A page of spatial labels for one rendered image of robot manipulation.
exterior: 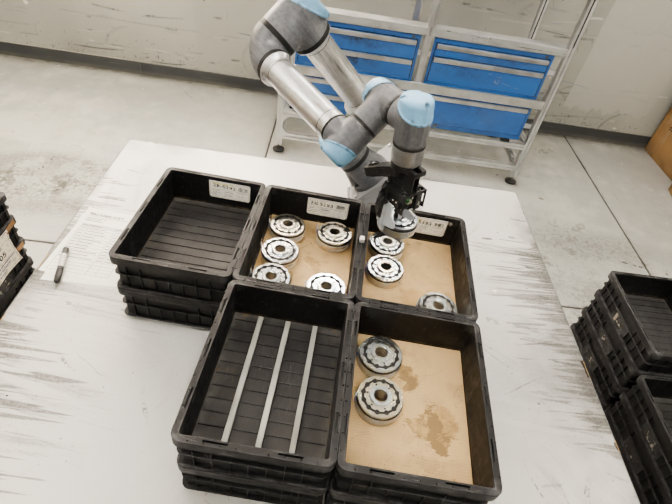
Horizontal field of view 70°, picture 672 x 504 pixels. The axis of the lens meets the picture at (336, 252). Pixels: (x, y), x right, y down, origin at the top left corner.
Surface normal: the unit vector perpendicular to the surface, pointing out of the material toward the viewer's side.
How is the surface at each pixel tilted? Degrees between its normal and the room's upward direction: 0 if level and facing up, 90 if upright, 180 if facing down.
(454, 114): 90
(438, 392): 0
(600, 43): 90
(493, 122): 90
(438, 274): 0
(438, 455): 0
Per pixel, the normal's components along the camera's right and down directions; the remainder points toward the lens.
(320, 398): 0.13, -0.72
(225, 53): -0.04, 0.68
